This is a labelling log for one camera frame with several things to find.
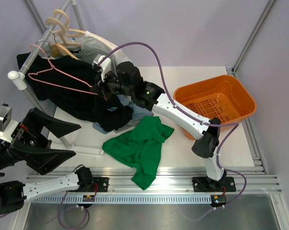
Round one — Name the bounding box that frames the purple cable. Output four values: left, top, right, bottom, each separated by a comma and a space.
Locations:
0, 103, 90, 228
97, 42, 248, 222

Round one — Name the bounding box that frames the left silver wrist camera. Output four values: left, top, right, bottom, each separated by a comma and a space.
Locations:
0, 104, 12, 142

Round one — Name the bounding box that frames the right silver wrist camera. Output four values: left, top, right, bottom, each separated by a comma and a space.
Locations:
92, 54, 112, 82

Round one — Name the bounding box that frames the slotted grey cable duct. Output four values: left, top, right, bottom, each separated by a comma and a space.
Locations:
33, 193, 212, 204

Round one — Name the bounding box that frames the green t shirt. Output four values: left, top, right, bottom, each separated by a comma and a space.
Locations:
102, 116, 174, 190

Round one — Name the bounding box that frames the light blue shirt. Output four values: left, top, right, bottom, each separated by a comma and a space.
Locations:
92, 93, 155, 135

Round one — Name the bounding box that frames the pink wire hanger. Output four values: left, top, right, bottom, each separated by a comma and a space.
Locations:
28, 44, 101, 97

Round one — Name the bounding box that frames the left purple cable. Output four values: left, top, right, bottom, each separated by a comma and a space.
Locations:
0, 103, 90, 228

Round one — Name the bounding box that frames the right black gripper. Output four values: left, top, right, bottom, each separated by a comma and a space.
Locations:
91, 69, 133, 101

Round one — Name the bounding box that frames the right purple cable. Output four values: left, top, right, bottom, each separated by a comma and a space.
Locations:
97, 42, 248, 222

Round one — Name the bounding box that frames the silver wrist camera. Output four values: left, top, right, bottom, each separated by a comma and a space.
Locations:
92, 54, 112, 82
0, 104, 12, 142

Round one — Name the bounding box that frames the wooden hanger front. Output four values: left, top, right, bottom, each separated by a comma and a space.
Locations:
50, 43, 81, 60

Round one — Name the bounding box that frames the wooden hanger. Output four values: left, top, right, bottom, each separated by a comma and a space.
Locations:
50, 43, 81, 60
46, 9, 86, 47

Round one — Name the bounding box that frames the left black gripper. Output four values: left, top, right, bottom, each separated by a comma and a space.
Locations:
0, 108, 81, 174

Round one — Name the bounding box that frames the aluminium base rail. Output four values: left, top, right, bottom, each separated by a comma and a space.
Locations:
26, 166, 279, 195

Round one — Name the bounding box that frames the orange plastic basket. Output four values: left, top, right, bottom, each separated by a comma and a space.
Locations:
173, 74, 257, 140

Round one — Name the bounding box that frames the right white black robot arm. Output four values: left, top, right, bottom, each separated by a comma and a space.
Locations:
91, 59, 226, 191

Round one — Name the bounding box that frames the metal clothes rack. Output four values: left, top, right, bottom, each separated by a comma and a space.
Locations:
6, 0, 104, 156

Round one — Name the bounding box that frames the grey t shirt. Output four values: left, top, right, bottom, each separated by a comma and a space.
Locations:
74, 37, 116, 64

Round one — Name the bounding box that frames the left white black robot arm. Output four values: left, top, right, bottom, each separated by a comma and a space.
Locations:
0, 104, 94, 217

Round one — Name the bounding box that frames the white t shirt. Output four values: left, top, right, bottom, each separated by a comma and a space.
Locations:
83, 30, 132, 72

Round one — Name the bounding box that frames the wooden hanger rear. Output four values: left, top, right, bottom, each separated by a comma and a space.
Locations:
46, 9, 86, 47

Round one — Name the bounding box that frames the black t shirt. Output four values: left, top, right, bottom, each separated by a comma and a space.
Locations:
25, 56, 133, 132

